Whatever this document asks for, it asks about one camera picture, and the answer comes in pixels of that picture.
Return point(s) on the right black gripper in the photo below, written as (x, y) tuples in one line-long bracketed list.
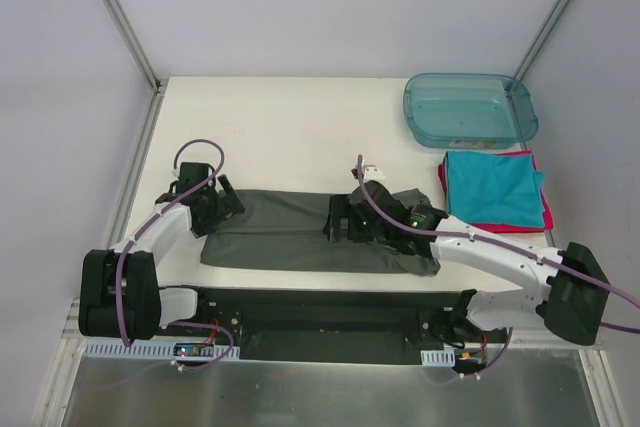
[(343, 220)]

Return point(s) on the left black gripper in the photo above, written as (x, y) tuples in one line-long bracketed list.
[(223, 199)]

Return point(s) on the dark grey t shirt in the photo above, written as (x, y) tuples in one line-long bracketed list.
[(284, 231)]

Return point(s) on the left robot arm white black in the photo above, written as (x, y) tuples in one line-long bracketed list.
[(120, 293)]

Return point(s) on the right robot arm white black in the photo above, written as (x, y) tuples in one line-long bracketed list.
[(562, 290)]

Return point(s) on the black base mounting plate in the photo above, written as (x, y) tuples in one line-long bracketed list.
[(333, 327)]

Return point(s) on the folded cyan t shirt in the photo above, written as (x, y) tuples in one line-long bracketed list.
[(505, 187)]

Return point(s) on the teal transparent plastic bin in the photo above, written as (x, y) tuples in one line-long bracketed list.
[(468, 111)]

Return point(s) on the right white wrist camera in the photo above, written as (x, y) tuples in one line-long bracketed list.
[(369, 172)]

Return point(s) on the left white cable duct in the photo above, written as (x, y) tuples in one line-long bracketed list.
[(160, 350)]

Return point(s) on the white cable duct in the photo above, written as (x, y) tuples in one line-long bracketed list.
[(160, 350), (445, 358)]

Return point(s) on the right white cable duct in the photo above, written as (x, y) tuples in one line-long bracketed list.
[(445, 358)]

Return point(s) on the left aluminium frame post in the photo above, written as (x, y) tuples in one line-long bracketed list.
[(132, 42)]

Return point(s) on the aluminium frame post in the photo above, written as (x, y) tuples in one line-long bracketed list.
[(542, 37), (132, 42)]

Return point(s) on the right aluminium frame post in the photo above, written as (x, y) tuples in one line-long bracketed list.
[(542, 37)]

